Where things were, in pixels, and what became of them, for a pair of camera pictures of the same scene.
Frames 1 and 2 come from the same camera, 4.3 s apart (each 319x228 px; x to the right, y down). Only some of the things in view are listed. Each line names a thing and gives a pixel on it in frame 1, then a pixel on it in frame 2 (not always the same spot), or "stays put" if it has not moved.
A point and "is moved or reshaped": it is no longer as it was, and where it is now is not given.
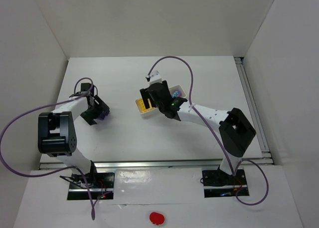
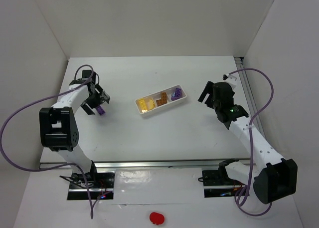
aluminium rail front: (204, 164) stays put
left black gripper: (94, 112) to (94, 104)
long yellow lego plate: (143, 106) stays put
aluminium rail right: (265, 152) stays put
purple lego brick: (104, 113) is moved or reshaped
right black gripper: (151, 94) to (208, 97)
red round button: (156, 218) stays put
